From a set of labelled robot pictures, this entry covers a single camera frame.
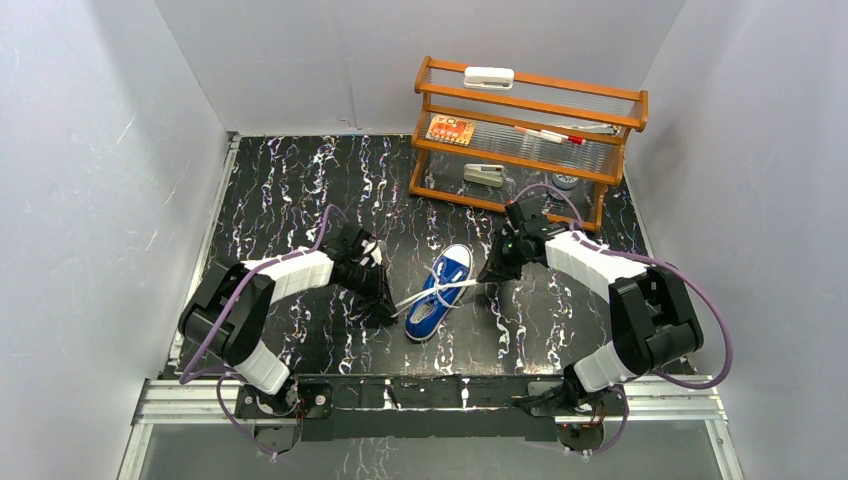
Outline blue canvas sneaker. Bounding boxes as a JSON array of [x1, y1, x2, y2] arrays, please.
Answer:
[[405, 244, 473, 342]]

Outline white shoelace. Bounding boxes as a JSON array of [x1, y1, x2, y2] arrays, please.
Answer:
[[392, 267, 480, 317]]

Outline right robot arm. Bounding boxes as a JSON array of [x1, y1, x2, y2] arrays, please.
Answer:
[[477, 199, 704, 414]]

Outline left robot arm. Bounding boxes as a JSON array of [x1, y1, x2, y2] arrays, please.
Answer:
[[178, 223, 397, 416]]

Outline grey stapler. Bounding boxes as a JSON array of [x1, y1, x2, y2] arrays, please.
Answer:
[[463, 164, 505, 188]]

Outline small bottle on shelf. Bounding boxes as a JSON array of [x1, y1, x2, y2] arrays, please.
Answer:
[[550, 174, 580, 195]]

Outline wooden shelf rack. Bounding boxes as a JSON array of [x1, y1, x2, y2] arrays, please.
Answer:
[[409, 56, 650, 232]]

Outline red white marker pen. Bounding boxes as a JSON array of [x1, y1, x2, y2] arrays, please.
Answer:
[[513, 126, 586, 145]]

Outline orange snack packet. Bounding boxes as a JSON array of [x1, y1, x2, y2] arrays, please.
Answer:
[[425, 114, 476, 146]]

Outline white box top shelf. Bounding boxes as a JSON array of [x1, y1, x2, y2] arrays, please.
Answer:
[[463, 66, 515, 91]]

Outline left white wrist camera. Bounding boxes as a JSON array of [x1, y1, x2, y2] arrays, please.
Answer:
[[359, 240, 384, 267]]

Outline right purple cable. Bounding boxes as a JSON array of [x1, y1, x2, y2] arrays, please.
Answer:
[[513, 184, 735, 458]]

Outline purple cable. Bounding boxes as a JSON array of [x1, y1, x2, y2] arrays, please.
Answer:
[[513, 184, 735, 458], [178, 203, 349, 458]]

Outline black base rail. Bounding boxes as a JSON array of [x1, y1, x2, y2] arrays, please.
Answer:
[[132, 370, 727, 458]]

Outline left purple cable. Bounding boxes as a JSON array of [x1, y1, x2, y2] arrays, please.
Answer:
[[178, 203, 349, 458]]

